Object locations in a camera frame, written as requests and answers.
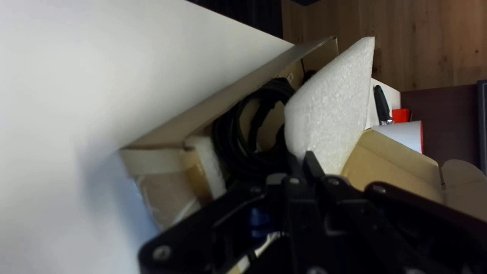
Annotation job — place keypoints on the white foam cover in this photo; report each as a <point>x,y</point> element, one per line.
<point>329,112</point>

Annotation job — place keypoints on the open cardboard box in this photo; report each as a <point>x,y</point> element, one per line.
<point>239,133</point>

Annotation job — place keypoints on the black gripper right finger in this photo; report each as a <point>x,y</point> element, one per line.
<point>314,170</point>

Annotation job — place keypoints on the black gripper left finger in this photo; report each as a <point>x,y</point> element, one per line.
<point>296,169</point>

